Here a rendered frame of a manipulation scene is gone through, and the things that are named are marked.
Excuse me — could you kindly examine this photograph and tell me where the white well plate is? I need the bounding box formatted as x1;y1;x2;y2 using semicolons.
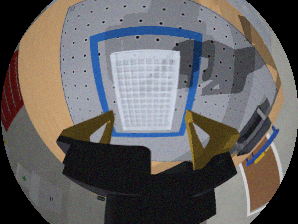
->
110;49;180;130

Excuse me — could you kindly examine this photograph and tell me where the blue tape outline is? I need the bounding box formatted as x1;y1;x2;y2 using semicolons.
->
90;26;202;137

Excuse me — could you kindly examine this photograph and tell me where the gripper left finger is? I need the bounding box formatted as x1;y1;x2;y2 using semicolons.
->
59;110;115;144

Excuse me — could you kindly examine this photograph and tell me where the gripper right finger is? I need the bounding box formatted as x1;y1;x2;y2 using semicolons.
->
185;110;240;170

